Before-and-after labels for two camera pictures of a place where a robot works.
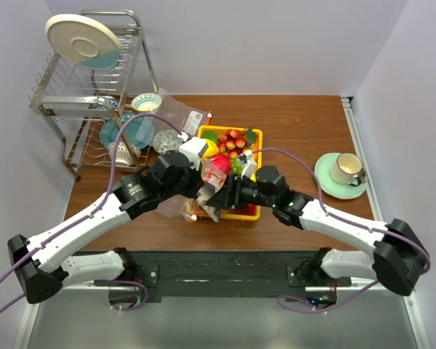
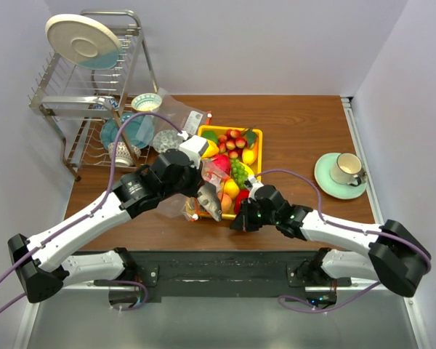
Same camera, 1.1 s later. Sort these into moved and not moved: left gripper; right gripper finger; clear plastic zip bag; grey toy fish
Moved: right gripper finger
Not moved: left gripper; clear plastic zip bag; grey toy fish
